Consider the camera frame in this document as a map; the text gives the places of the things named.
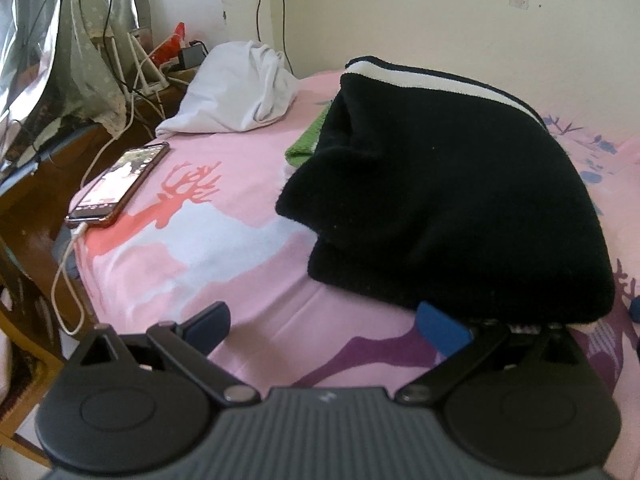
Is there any green cloth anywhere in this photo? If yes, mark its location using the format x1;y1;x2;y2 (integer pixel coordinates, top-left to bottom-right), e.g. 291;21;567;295
284;102;333;167

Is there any black sweater with white stripes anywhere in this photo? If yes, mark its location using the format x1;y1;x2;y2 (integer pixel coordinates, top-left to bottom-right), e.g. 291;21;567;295
275;55;617;326

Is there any silver foil curtain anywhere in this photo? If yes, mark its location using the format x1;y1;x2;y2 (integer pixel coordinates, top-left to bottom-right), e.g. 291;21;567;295
0;0;151;171

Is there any smartphone with red case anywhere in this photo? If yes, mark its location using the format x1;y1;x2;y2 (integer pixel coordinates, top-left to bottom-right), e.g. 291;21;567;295
65;141;171;227

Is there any white wire rack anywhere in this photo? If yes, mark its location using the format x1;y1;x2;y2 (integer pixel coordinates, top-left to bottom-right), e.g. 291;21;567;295
125;30;171;97

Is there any white charging cable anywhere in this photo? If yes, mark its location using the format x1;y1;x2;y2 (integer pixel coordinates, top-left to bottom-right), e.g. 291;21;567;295
51;224;90;336

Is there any wooden chair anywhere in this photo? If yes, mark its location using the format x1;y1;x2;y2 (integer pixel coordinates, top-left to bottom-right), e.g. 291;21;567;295
0;232;98;463

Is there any pink printed bed sheet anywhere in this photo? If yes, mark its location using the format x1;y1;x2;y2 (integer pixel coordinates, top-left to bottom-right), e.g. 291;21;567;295
67;67;640;461

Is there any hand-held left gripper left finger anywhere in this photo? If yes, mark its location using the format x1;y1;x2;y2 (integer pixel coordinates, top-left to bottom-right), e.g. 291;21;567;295
75;301;261;406

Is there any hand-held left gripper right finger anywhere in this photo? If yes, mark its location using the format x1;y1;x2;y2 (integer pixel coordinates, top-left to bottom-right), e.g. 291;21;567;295
395;301;578;406

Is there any black wall cable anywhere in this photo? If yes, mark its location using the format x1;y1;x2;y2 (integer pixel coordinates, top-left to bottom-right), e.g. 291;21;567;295
255;0;297;77

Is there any white cloth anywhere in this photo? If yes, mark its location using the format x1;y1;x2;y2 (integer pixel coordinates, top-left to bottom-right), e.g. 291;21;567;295
155;40;302;137

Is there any red packet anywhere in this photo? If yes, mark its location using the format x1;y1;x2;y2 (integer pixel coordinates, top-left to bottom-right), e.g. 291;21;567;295
152;22;187;63

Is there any grey floral cloth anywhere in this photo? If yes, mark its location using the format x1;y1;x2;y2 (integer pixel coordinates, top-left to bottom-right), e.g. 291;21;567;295
62;0;132;137

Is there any black power adapter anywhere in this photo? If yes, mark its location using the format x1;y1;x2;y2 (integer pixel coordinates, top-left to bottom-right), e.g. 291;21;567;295
176;41;210;70

